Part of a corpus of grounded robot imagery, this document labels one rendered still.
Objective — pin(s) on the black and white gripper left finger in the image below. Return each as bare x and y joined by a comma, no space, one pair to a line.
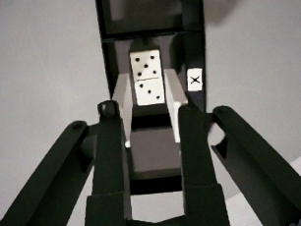
49,196

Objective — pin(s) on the black rack of three bins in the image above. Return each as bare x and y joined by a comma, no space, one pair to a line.
153,156

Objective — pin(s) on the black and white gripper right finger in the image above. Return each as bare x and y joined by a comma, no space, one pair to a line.
266,180

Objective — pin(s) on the white domino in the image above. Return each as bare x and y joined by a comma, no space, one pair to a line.
147,77

